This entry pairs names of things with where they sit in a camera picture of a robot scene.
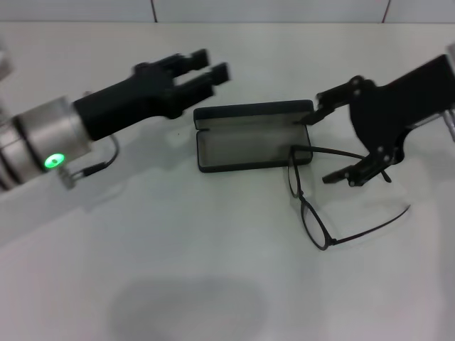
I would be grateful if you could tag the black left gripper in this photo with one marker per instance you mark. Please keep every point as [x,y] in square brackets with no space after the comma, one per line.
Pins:
[124,103]

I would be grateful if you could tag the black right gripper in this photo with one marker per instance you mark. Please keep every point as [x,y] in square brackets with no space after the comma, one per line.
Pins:
[391,106]

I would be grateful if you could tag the black glasses case grey lining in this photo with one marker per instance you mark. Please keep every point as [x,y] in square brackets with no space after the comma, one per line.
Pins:
[249,149]

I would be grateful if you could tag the black thin-frame glasses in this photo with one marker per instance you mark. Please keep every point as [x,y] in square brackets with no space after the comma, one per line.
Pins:
[314,225]

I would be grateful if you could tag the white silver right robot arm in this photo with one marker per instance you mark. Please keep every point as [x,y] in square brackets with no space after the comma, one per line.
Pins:
[452,57]

